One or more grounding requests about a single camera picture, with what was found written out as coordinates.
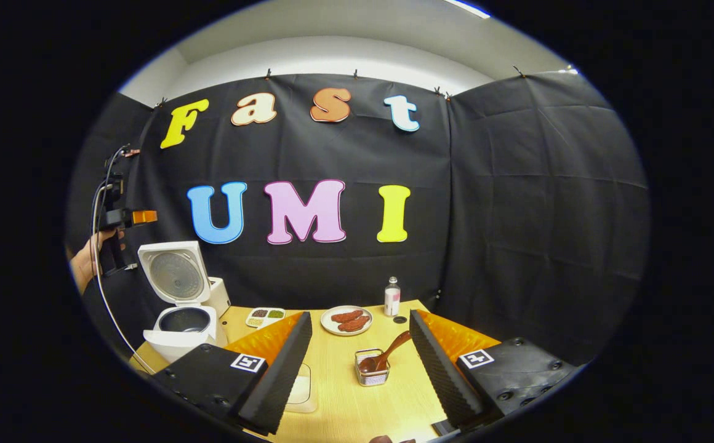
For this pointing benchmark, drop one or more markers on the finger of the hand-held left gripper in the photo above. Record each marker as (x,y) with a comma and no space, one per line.
(144,217)

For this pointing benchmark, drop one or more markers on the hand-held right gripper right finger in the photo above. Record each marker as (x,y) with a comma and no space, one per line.
(440,375)

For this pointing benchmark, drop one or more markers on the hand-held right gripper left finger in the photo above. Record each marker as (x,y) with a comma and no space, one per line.
(280,375)

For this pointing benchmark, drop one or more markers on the white rice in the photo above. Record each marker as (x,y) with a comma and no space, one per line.
(300,389)

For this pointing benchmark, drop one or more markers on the brown wooden spoon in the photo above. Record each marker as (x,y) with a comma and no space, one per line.
(391,347)

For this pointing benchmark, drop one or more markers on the white rice cooker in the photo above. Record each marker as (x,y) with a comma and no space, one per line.
(175,338)

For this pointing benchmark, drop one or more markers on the clear glass container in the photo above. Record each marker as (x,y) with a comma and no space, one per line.
(308,400)

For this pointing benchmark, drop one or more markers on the divided white bean dish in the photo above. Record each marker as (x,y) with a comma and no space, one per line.
(264,318)

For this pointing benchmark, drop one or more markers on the copper cloth clip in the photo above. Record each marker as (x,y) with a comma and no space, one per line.
(132,152)

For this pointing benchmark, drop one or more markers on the round white plate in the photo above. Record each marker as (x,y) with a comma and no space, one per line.
(326,326)

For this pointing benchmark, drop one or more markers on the brown meat piece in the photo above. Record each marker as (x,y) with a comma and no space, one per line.
(356,325)
(346,317)

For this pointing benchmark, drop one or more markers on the small clear bottle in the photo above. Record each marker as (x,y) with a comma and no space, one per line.
(392,298)

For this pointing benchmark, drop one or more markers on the white toaster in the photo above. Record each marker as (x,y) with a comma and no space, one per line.
(220,298)

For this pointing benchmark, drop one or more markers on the black backdrop cloth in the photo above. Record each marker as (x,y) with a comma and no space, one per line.
(517,215)

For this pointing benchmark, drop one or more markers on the long ceiling light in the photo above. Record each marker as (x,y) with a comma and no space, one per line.
(468,8)

